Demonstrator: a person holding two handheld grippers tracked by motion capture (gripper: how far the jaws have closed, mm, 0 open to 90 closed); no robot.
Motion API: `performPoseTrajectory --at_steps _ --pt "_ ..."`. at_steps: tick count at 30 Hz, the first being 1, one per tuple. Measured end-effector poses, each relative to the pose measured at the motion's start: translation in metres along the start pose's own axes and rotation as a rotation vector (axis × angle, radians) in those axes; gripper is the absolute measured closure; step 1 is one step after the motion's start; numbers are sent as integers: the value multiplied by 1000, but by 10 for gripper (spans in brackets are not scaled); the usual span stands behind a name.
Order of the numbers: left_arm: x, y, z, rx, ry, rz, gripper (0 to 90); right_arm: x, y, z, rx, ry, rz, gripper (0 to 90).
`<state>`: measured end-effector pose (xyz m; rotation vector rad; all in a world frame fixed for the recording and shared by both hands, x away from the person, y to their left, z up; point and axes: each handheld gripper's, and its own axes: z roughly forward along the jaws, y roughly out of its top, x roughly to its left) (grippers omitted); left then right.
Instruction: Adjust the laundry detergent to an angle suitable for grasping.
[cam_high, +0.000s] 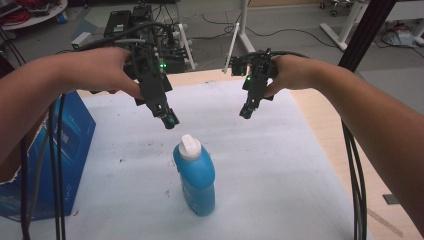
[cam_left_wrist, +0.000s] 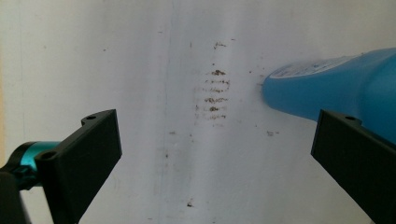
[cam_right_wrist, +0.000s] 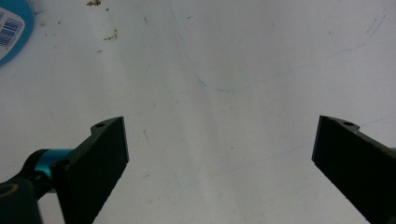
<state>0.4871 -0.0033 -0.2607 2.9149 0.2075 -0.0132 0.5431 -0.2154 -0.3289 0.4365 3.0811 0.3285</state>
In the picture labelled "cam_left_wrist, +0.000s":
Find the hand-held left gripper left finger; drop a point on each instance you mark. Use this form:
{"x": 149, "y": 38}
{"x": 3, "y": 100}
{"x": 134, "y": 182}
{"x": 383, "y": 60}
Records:
{"x": 77, "y": 161}

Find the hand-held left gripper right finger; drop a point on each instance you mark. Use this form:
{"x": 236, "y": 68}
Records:
{"x": 358, "y": 161}

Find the blue detergent bottle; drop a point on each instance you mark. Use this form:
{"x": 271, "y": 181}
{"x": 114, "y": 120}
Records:
{"x": 342, "y": 90}

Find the white table sheet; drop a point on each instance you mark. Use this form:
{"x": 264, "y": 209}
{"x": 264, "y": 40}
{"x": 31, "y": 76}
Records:
{"x": 186, "y": 174}

